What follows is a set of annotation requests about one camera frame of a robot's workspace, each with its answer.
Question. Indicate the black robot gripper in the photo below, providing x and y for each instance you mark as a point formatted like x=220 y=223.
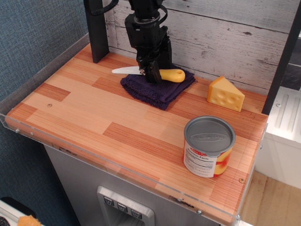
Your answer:
x=152 y=44

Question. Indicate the white knife yellow handle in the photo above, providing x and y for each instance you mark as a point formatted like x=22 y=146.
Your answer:
x=172 y=75

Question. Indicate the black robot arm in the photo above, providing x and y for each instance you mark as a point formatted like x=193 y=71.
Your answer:
x=145 y=9

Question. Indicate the folded purple towel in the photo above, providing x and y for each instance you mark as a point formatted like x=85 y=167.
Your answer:
x=157 y=95

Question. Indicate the yellow cheese wedge toy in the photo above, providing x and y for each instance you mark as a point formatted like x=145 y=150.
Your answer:
x=223 y=93

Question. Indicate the toy tin can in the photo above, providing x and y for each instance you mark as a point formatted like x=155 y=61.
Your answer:
x=208 y=142

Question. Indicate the grey toy fridge cabinet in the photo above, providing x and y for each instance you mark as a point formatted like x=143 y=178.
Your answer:
x=102 y=198

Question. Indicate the white toy sink unit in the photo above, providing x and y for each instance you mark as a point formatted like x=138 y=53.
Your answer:
x=279 y=156

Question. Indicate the clear acrylic edge guard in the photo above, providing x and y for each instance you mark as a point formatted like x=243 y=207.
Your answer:
x=81 y=107

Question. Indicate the orange object bottom left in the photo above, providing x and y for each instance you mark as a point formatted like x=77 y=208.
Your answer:
x=28 y=221

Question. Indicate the black left post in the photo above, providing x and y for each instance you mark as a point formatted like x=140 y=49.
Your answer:
x=96 y=29

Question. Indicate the black post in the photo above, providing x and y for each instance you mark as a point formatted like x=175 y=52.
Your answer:
x=96 y=29
x=283 y=62

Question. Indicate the black right post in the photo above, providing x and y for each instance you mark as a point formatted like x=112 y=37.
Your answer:
x=283 y=62

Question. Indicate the white rail bottom left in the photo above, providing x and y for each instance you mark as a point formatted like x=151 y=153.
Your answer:
x=11 y=214

